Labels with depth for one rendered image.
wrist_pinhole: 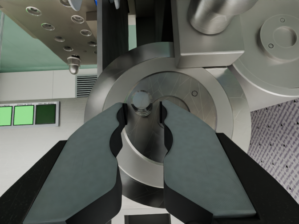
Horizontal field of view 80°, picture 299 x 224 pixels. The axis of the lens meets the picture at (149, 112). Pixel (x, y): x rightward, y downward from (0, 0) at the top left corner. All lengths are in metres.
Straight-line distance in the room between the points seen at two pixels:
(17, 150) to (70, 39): 0.33
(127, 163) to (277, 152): 0.25
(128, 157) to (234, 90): 0.11
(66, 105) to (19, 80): 3.15
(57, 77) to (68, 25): 2.95
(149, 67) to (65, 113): 0.41
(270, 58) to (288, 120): 0.12
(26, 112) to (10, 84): 3.16
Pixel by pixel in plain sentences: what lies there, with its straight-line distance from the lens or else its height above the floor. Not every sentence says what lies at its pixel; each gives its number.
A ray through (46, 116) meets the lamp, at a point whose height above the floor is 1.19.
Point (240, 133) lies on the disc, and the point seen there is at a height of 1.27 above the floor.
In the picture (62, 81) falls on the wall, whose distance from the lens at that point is 3.31.
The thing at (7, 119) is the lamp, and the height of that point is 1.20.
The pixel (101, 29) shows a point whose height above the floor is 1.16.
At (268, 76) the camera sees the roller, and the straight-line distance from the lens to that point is 0.21.
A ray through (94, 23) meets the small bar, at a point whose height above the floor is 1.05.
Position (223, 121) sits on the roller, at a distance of 0.17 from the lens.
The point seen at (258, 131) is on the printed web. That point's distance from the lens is 0.38.
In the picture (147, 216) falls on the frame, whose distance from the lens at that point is 0.61.
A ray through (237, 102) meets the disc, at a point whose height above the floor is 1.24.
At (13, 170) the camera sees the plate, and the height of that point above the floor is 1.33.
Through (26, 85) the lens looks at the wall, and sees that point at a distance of 3.59.
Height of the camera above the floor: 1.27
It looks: 9 degrees down
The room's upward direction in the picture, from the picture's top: 177 degrees clockwise
